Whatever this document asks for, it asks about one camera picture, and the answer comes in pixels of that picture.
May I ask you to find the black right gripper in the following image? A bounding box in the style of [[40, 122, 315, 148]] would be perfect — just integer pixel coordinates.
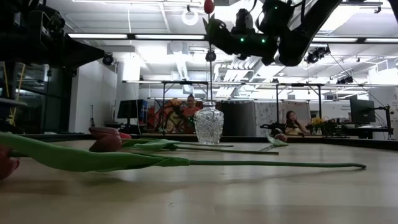
[[205, 22, 280, 67]]

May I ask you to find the black aluminium table frame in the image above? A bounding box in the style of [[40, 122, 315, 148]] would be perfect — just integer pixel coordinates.
[[0, 132, 398, 152]]

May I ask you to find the dark glass partition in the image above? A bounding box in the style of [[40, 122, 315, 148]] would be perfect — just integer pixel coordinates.
[[0, 62, 75, 135]]

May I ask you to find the black tripod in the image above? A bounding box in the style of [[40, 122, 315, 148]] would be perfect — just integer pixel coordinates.
[[89, 105, 98, 135]]

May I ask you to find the black background monitor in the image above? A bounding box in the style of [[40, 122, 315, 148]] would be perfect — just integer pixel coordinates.
[[349, 98, 377, 124], [117, 99, 149, 134]]

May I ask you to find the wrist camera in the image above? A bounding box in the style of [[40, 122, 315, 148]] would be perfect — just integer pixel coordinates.
[[29, 4, 67, 35], [234, 8, 254, 34]]

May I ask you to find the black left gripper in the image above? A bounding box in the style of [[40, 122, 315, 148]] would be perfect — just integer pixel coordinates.
[[18, 30, 106, 68]]

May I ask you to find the overhead LED light bar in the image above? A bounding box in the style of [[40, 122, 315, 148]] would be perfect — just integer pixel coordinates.
[[67, 32, 398, 45]]

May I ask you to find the clear cut glass vase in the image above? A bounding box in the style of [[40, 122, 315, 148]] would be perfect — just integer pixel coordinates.
[[194, 101, 224, 146]]

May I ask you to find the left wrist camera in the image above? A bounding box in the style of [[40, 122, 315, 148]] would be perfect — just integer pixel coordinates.
[[29, 4, 67, 35]]

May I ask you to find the dark purple artificial tulip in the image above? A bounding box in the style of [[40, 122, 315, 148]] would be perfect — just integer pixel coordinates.
[[88, 126, 279, 156], [0, 130, 367, 173]]

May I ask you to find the colourful wall mural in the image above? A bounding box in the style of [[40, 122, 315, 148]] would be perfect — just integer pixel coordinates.
[[146, 98, 205, 134]]

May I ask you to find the yellow flower bouquet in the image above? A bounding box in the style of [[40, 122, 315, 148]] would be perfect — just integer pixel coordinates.
[[310, 116, 326, 136]]

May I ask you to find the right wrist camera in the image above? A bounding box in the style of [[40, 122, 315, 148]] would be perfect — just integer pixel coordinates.
[[234, 8, 254, 34]]

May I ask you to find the black background rig frame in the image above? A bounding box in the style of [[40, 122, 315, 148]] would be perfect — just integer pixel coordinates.
[[160, 80, 210, 135], [275, 82, 323, 135]]

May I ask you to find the dark partition panel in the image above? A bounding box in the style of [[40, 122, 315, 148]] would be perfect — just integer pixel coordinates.
[[217, 100, 257, 137]]

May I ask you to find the white ring light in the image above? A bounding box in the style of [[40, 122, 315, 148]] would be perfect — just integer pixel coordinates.
[[181, 8, 200, 27]]

